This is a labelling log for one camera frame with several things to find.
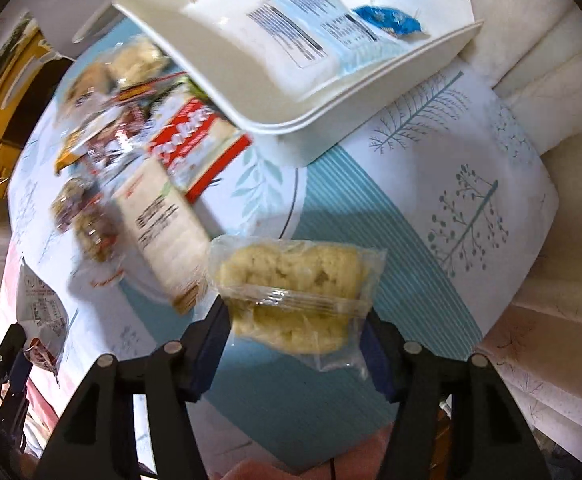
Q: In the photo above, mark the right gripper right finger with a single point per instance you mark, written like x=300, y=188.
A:
x=455, y=419

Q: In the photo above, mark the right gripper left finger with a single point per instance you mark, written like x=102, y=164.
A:
x=94, y=438

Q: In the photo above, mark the brown nut cluster pack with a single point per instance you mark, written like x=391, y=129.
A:
x=72, y=208

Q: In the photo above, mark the beige soda cracker pack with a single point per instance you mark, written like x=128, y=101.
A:
x=166, y=231

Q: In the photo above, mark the pale rice crispy pack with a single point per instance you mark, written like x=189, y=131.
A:
x=301, y=298
x=135, y=62

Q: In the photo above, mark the dark red chocolate snack pack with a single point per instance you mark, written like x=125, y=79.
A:
x=117, y=139

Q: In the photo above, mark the orange oat stick bar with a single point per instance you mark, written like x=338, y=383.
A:
x=75, y=143

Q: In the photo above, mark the red Cookie snack pack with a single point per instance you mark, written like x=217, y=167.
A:
x=192, y=141

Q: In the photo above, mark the orange pastry clear pack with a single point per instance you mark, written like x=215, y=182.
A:
x=92, y=84

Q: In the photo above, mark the red strip snack pack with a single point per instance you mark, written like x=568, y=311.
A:
x=149, y=88

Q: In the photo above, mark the large blue white bread bag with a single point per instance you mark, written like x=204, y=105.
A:
x=302, y=45

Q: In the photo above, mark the red white triangular snack bag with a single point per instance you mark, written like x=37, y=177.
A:
x=43, y=318

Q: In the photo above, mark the tree pattern tablecloth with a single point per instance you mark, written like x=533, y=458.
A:
x=445, y=181

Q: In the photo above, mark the wooden desk with drawers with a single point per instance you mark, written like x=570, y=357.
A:
x=30, y=72

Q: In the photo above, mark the small blue snack wrapper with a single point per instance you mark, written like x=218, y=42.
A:
x=392, y=21

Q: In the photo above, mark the white plastic storage bin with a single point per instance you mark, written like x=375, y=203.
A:
x=294, y=133

